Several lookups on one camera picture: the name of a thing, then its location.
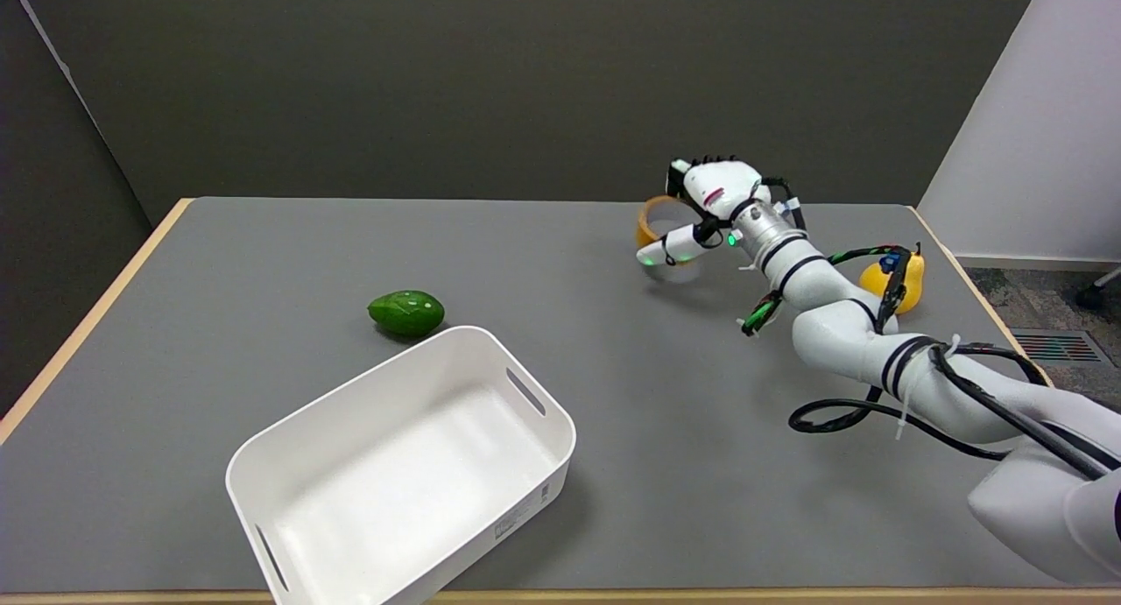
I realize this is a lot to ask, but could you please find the green avocado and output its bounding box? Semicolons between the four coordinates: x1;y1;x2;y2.
367;290;446;338

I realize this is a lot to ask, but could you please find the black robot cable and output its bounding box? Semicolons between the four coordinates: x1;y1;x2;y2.
787;248;1121;483

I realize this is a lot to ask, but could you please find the yellow tape roll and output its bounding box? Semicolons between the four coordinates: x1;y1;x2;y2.
636;195;702;249

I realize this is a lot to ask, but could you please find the yellow pear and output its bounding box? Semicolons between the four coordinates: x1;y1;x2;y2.
858;246;926;315

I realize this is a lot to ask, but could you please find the floor vent grille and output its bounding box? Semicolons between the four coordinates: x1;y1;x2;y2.
1012;329;1103;364

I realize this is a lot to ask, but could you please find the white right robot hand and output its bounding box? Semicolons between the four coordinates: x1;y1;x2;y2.
637;157;776;268

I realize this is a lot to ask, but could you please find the white plastic bin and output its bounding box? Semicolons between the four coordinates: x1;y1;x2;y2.
225;326;577;605

